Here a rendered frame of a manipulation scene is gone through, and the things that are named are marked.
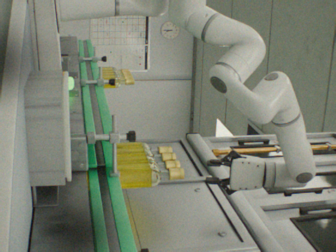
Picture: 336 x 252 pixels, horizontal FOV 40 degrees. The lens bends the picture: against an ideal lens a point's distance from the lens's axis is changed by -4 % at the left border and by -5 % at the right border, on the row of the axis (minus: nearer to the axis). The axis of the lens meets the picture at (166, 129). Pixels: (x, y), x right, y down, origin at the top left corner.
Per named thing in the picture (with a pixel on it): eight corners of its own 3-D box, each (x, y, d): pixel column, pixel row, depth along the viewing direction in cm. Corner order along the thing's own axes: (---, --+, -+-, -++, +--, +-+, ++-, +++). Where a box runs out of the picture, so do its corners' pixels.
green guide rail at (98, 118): (86, 142, 126) (117, 141, 127) (86, 138, 125) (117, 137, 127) (78, 41, 288) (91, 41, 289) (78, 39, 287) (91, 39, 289)
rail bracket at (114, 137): (88, 178, 124) (135, 176, 127) (86, 117, 119) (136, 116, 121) (88, 174, 127) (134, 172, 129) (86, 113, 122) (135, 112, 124)
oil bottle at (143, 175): (86, 191, 133) (161, 187, 137) (86, 173, 131) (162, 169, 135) (86, 182, 138) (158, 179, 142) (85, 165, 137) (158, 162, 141)
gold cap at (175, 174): (169, 182, 138) (184, 181, 139) (170, 170, 137) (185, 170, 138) (167, 177, 142) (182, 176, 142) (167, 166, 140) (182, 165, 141)
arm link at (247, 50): (195, 31, 115) (245, 60, 110) (227, 1, 120) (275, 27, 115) (194, 66, 126) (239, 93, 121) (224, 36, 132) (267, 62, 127)
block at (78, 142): (61, 173, 122) (88, 172, 124) (59, 139, 119) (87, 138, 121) (62, 167, 126) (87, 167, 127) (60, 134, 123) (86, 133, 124)
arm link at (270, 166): (269, 185, 146) (261, 184, 146) (272, 158, 143) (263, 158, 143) (273, 195, 139) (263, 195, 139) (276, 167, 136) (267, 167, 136)
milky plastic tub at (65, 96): (32, 187, 102) (71, 186, 104) (25, 87, 95) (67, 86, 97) (36, 157, 118) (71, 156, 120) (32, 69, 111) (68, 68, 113)
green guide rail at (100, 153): (87, 168, 128) (117, 167, 130) (87, 164, 128) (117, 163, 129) (78, 53, 290) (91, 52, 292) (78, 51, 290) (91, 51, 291)
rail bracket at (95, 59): (78, 63, 219) (107, 62, 221) (78, 47, 216) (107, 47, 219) (78, 61, 222) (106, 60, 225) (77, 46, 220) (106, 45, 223)
